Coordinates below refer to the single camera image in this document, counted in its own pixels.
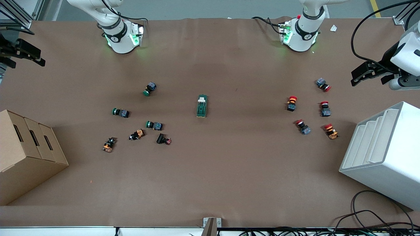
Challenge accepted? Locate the green terminal block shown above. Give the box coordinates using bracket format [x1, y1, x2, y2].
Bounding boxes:
[196, 94, 208, 118]

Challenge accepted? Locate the red button with orange block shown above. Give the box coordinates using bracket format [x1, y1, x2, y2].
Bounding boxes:
[324, 123, 339, 140]

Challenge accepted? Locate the white stepped rack box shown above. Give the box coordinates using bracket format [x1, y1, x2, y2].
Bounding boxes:
[339, 101, 420, 211]

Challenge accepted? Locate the brown cardboard box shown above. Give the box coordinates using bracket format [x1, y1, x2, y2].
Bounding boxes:
[0, 110, 69, 206]

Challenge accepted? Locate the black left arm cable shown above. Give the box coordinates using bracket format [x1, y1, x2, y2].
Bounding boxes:
[350, 1, 420, 66]

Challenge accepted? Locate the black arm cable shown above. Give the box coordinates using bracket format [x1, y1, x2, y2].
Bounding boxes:
[350, 1, 420, 66]
[100, 0, 148, 22]

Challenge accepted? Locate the aluminium frame profile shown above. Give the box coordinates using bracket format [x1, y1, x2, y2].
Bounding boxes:
[392, 5, 420, 25]
[0, 0, 45, 30]

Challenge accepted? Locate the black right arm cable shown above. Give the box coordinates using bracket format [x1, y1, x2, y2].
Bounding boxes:
[100, 0, 148, 22]

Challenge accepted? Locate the black base cable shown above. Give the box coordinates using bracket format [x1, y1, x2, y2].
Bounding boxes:
[252, 16, 285, 35]

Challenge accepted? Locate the black looped floor cable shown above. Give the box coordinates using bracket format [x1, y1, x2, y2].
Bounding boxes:
[328, 190, 416, 231]

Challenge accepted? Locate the black cable bundle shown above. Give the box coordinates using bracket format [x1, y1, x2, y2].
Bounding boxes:
[240, 226, 420, 236]

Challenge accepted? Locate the white table edge rail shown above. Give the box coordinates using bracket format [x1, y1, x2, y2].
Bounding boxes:
[0, 226, 203, 236]

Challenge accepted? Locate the metal table edge bracket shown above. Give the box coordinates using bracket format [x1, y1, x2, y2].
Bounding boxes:
[203, 217, 222, 236]

